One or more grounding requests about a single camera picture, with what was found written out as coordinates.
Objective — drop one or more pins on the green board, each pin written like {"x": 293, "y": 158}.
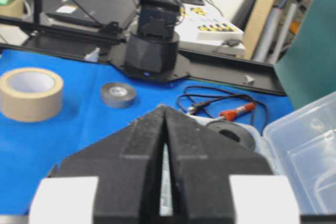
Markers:
{"x": 307, "y": 70}

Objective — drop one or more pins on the white box with yellow parts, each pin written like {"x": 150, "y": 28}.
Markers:
{"x": 204, "y": 29}

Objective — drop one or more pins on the black laptop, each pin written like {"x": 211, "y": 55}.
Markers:
{"x": 94, "y": 13}

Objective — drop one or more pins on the black tape roll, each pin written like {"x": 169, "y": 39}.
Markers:
{"x": 234, "y": 132}

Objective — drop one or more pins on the orange handled soldering tool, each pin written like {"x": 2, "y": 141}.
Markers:
{"x": 228, "y": 115}

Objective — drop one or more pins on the clear plastic tool box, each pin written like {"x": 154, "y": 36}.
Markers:
{"x": 301, "y": 146}

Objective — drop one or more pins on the cardboard panel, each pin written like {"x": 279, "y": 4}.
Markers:
{"x": 255, "y": 26}

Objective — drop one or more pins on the grey tape roll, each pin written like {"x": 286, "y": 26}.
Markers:
{"x": 117, "y": 95}

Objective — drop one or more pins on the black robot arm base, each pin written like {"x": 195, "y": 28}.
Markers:
{"x": 151, "y": 51}

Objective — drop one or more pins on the beige masking tape roll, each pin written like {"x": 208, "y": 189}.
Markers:
{"x": 31, "y": 94}

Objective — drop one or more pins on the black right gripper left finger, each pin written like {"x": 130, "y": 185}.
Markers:
{"x": 115, "y": 180}

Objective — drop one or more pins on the black aluminium rail frame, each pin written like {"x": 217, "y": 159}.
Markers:
{"x": 69, "y": 43}

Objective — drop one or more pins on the blue table mat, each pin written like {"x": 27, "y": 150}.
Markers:
{"x": 30, "y": 150}

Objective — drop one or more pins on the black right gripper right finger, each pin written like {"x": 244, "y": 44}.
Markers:
{"x": 220, "y": 181}

